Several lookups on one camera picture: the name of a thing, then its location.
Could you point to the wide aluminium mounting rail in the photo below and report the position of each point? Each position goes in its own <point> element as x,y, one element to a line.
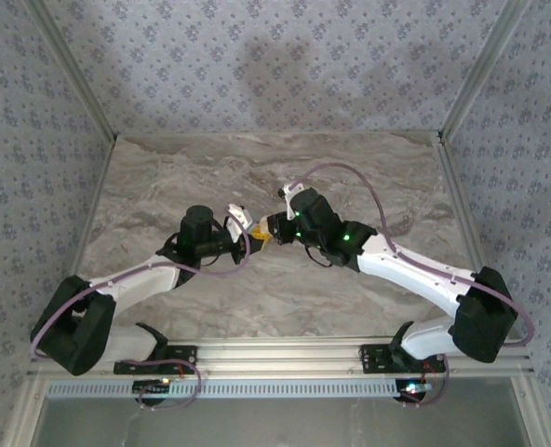
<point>280,356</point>

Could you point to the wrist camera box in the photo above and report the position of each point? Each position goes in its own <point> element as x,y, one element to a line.
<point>287,193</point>
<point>236,223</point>

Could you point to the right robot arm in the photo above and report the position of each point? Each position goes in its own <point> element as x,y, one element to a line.
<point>406,272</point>

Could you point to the aluminium frame leg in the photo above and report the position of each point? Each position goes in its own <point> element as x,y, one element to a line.
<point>531,414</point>
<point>24,414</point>

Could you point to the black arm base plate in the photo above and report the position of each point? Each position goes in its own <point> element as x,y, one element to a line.
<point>126,367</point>
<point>378,363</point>

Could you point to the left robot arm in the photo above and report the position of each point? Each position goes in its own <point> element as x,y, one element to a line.
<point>136,281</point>

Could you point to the aluminium frame post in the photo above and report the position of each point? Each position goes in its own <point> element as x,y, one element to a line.
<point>480,70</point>
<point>76,70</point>

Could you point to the black controller board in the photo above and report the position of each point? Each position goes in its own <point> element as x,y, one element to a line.
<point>152,387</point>
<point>412,390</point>

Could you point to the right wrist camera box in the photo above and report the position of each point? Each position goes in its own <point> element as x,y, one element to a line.
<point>287,193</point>

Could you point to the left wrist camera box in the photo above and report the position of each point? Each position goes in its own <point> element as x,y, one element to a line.
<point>236,223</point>

